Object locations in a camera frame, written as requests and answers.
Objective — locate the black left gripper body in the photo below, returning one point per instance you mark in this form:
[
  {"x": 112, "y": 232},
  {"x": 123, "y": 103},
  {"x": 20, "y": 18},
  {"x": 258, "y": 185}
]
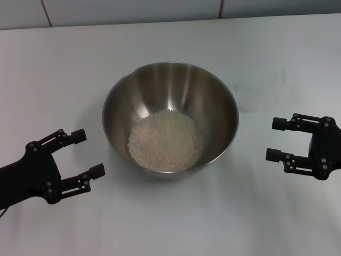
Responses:
[{"x": 34, "y": 176}]

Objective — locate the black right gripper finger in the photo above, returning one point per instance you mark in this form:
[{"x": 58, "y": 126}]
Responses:
[
  {"x": 301, "y": 123},
  {"x": 295, "y": 164}
]

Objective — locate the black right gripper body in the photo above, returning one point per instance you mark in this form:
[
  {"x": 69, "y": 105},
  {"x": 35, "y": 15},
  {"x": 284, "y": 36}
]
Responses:
[{"x": 326, "y": 149}]

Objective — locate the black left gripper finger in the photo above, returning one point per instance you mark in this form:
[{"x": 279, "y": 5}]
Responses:
[
  {"x": 80, "y": 184},
  {"x": 62, "y": 138}
]

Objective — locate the clear plastic measuring cup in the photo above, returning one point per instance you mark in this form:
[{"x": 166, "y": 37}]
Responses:
[{"x": 250, "y": 100}]

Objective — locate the stainless steel mixing bowl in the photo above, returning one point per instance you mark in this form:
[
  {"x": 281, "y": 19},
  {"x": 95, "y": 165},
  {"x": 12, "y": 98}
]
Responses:
[{"x": 120, "y": 112}]

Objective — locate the white uncooked rice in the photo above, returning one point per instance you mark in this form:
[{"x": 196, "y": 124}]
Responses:
[{"x": 165, "y": 141}]

